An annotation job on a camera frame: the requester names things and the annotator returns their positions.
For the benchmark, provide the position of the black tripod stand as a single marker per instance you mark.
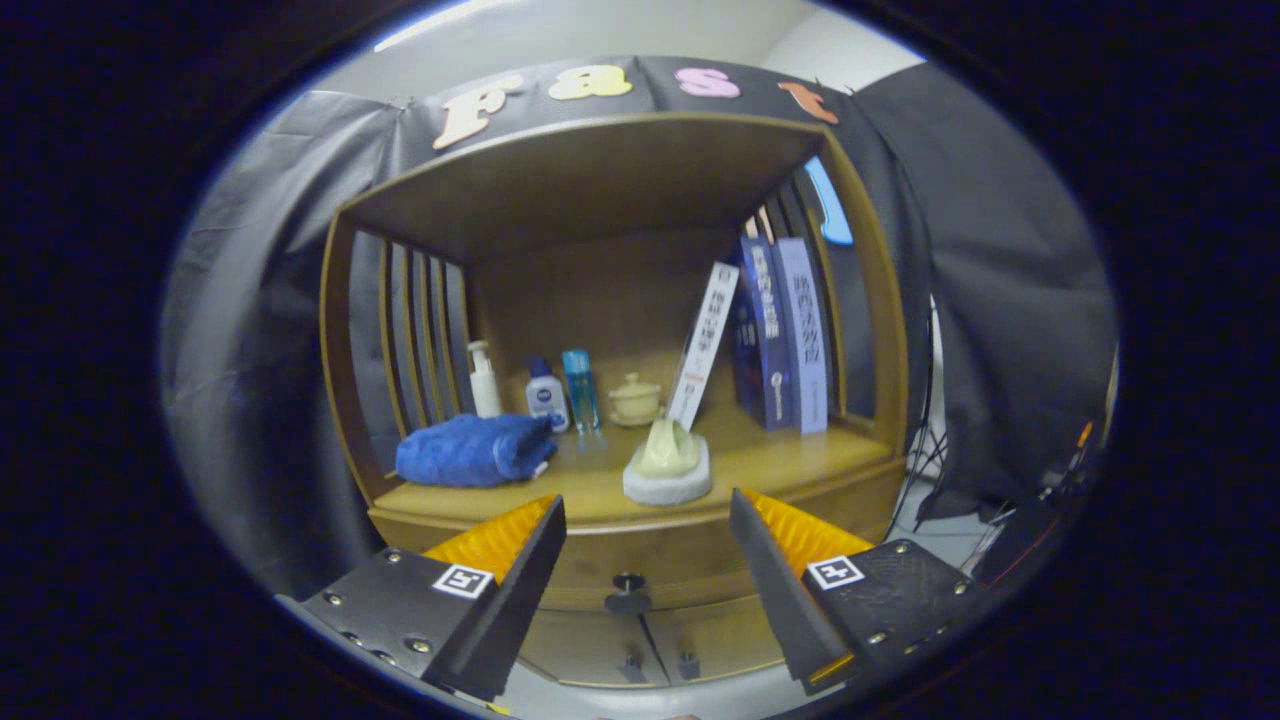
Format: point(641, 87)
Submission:
point(928, 470)

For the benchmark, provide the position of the wooden cabinet door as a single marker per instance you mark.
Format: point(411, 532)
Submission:
point(720, 640)
point(580, 645)

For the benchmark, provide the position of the white pump bottle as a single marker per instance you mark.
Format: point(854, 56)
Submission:
point(486, 395)

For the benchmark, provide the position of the black device with orange tip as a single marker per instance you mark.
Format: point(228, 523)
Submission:
point(1030, 540)

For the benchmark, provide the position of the cream lidded teacup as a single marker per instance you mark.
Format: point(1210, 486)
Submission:
point(635, 403)

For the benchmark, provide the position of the white lotion bottle blue cap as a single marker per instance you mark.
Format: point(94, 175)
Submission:
point(547, 400)

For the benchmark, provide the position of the white book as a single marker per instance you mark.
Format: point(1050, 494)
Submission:
point(705, 340)

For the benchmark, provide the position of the wooden drawer with black knob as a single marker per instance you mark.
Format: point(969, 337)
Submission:
point(650, 555)

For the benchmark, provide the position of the blue rolled towel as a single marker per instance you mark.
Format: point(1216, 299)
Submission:
point(470, 450)

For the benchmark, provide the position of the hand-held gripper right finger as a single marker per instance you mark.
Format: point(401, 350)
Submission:
point(775, 590)

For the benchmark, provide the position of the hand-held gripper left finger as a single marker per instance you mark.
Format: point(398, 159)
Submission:
point(520, 600)

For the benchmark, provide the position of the clear blue bottle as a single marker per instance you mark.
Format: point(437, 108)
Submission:
point(580, 390)

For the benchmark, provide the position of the wooden countertop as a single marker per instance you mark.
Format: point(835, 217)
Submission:
point(780, 460)

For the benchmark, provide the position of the light blue book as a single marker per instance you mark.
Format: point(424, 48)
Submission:
point(805, 330)

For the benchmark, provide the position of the wooden cabinet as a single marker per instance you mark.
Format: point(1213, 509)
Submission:
point(600, 300)

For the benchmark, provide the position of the dark blue book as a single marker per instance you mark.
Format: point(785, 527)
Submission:
point(765, 330)

